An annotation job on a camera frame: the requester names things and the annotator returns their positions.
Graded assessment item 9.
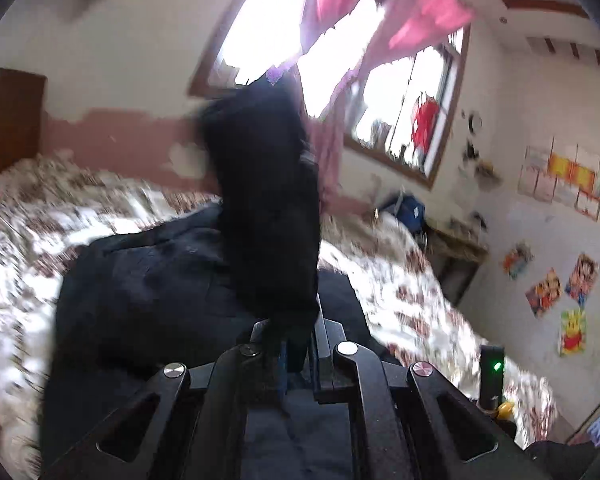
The dark navy padded jacket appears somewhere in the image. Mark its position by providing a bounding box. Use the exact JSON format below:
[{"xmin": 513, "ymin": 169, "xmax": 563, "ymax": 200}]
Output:
[{"xmin": 40, "ymin": 67, "xmax": 406, "ymax": 480}]

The brown wooden headboard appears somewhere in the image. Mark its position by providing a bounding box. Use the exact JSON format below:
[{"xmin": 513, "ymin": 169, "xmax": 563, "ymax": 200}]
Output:
[{"xmin": 0, "ymin": 66, "xmax": 48, "ymax": 178}]

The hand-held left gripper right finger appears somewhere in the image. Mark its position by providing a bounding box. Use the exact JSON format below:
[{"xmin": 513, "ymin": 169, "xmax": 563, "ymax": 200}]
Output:
[{"xmin": 307, "ymin": 305, "xmax": 553, "ymax": 480}]

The wooden framed window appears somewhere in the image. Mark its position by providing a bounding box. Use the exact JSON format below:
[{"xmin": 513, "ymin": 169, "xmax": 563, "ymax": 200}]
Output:
[{"xmin": 187, "ymin": 0, "xmax": 473, "ymax": 191}]

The blue backpack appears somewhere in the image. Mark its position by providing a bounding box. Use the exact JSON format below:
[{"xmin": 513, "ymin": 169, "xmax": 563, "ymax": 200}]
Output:
[{"xmin": 380, "ymin": 192, "xmax": 427, "ymax": 236}]

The floral bedspread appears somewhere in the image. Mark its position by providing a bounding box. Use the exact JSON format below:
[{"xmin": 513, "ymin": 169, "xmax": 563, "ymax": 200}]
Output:
[{"xmin": 0, "ymin": 152, "xmax": 561, "ymax": 476}]

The group of wall papers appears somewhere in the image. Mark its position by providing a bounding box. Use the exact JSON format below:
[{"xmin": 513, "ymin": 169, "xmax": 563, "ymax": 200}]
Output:
[{"xmin": 517, "ymin": 135, "xmax": 600, "ymax": 222}]

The red hanging garment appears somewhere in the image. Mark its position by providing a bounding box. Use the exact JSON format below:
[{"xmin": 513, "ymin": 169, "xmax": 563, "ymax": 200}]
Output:
[{"xmin": 411, "ymin": 97, "xmax": 440, "ymax": 156}]

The yellow cartoon wall poster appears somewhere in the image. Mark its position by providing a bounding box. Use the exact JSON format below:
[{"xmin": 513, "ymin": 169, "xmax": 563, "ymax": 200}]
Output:
[{"xmin": 558, "ymin": 307, "xmax": 588, "ymax": 357}]

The pink curtain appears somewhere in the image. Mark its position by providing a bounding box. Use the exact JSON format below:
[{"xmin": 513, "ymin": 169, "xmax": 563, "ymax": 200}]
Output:
[{"xmin": 265, "ymin": 0, "xmax": 478, "ymax": 211}]

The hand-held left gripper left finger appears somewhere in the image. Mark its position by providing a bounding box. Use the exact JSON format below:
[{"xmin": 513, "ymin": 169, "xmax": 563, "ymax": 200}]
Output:
[{"xmin": 40, "ymin": 319, "xmax": 288, "ymax": 480}]

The small wooden desk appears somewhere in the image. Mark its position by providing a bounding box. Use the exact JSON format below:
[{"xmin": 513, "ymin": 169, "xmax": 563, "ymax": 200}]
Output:
[{"xmin": 422, "ymin": 220, "xmax": 491, "ymax": 306}]

